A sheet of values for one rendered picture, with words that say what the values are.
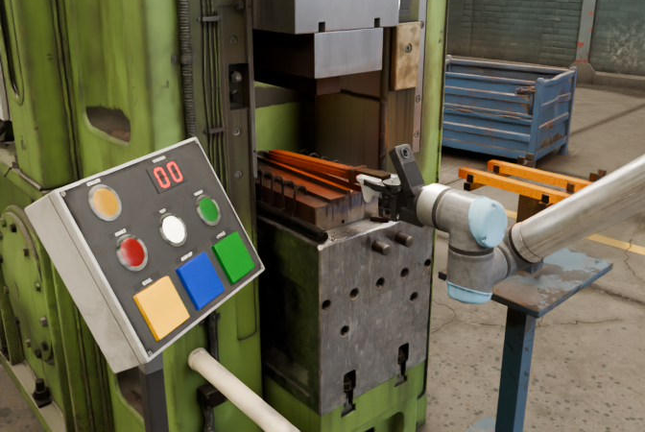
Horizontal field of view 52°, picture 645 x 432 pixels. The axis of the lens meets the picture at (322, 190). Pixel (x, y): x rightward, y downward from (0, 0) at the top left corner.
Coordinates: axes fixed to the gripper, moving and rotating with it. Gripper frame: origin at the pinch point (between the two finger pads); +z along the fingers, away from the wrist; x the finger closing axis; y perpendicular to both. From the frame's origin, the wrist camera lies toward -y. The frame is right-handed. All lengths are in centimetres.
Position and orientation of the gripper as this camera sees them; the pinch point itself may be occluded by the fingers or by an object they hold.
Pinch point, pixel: (363, 174)
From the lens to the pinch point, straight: 153.0
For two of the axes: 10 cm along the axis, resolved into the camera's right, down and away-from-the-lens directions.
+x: 7.7, -2.1, 6.0
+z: -6.4, -2.3, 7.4
